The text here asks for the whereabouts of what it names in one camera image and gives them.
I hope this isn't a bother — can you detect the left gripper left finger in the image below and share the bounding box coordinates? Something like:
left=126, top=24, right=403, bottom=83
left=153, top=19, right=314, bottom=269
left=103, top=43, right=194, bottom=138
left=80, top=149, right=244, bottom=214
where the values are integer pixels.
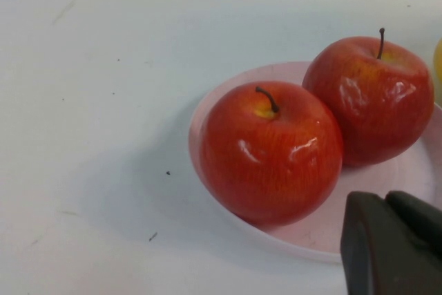
left=340, top=190, right=442, bottom=295

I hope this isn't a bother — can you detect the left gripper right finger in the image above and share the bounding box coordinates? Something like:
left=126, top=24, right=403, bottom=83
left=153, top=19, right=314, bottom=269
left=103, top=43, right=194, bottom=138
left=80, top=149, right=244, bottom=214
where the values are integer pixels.
left=385, top=190, right=442, bottom=254

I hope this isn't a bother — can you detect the red apple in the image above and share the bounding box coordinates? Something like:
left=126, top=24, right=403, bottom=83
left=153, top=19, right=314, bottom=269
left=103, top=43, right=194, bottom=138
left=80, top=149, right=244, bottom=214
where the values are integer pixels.
left=198, top=80, right=345, bottom=227
left=302, top=27, right=435, bottom=168

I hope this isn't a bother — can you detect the yellow banana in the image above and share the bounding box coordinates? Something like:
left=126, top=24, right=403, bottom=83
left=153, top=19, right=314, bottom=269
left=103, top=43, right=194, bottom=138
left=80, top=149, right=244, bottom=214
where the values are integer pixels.
left=433, top=37, right=442, bottom=82

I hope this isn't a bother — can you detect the pink round plate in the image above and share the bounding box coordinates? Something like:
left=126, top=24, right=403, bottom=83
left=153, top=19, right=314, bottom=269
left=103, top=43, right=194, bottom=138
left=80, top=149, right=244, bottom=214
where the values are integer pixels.
left=188, top=61, right=442, bottom=265

